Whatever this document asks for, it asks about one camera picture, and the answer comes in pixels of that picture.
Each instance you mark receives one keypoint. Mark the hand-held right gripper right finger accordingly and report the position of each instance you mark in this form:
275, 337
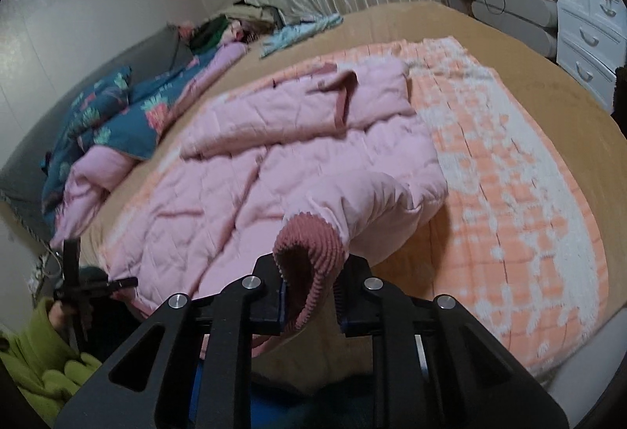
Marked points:
355, 311

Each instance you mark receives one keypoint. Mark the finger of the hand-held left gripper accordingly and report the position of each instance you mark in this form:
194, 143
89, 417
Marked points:
72, 262
112, 284

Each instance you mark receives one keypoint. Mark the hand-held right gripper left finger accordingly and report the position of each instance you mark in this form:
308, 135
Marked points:
267, 306

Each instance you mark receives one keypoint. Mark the pink quilted jacket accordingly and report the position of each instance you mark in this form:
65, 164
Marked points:
245, 174

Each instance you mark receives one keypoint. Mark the person's left forearm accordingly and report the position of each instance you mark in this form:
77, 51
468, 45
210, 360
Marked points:
39, 360

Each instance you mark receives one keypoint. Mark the pile of clothes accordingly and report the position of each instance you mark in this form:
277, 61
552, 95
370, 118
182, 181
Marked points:
220, 29

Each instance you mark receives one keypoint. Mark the person's left hand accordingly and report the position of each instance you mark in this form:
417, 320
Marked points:
58, 316

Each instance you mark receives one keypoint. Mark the person's blue pants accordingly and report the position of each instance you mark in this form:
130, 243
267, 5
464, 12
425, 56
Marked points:
343, 409

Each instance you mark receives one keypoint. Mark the blue floral quilt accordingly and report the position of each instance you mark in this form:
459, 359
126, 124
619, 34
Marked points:
142, 110

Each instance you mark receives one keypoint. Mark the orange checked blanket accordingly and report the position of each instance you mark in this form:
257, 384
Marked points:
514, 174

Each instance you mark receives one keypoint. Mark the light blue garment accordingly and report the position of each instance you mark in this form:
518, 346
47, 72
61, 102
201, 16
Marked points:
294, 34

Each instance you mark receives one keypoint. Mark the bed with tan cover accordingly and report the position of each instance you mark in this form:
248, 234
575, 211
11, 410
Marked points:
539, 81

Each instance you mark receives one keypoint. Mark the grey rounded vanity shelf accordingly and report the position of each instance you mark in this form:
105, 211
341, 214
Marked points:
514, 17

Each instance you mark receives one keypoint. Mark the black cloth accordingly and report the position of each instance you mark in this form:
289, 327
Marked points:
621, 91

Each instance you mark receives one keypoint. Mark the white drawer chest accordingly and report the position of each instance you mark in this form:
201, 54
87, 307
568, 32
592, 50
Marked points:
583, 41

